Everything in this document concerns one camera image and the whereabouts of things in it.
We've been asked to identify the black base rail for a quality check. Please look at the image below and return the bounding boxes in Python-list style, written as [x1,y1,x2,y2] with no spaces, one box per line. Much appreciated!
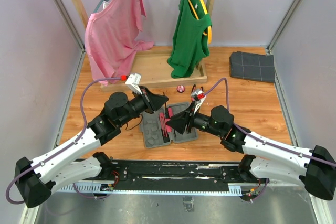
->
[81,159,263,193]

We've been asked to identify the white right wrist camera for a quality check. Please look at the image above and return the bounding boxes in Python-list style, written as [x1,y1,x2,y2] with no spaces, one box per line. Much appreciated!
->
[191,89,206,113]

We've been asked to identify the grey plastic tool case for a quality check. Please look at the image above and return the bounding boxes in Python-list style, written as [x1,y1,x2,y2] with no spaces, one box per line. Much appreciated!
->
[140,102,199,148]

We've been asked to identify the pink black utility knife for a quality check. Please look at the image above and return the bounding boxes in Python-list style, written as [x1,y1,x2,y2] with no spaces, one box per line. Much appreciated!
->
[159,112,170,143]

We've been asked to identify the wooden clothes rack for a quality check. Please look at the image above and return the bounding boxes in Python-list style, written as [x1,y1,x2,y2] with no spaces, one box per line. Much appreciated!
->
[72,0,215,92]

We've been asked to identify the pink black screwdriver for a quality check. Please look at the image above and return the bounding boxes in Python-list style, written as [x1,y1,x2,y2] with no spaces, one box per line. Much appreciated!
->
[164,103,170,119]
[165,107,173,132]

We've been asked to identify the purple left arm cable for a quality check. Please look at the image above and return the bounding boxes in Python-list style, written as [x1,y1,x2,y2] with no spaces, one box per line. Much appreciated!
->
[5,76,124,205]

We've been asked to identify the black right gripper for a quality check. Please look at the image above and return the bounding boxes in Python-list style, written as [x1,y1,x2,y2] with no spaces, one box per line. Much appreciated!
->
[166,101,223,137]

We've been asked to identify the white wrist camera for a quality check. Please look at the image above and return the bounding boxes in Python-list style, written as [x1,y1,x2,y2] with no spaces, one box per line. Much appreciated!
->
[120,72,142,94]
[191,89,206,113]

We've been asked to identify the pink black pliers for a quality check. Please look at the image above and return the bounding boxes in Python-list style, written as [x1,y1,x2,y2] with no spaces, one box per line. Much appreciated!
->
[191,84,204,93]

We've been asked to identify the folded grey checked cloth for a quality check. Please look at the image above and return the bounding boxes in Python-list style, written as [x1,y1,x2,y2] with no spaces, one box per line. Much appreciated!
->
[229,51,275,83]

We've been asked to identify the green tank top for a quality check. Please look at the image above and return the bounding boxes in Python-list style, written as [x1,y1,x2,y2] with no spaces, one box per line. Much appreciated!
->
[167,0,213,79]

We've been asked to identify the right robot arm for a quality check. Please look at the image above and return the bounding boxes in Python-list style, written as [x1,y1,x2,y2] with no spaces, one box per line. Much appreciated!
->
[166,103,335,200]

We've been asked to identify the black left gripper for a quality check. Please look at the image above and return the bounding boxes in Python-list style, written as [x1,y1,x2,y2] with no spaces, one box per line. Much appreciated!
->
[118,86,169,126]

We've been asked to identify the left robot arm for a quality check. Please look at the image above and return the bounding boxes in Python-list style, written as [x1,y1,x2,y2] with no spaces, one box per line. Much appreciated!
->
[14,86,169,208]

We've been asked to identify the yellow clothes hanger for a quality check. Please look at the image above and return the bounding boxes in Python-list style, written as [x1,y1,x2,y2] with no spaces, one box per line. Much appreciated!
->
[173,0,212,47]

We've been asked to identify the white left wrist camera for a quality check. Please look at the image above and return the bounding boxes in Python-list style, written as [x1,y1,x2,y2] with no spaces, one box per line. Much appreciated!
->
[120,72,142,94]

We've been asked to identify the pink t-shirt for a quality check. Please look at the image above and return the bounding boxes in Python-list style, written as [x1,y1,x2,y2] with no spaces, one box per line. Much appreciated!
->
[85,0,154,86]

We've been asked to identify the red black tape roll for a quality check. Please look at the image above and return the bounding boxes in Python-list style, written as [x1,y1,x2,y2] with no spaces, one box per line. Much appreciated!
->
[176,85,185,93]

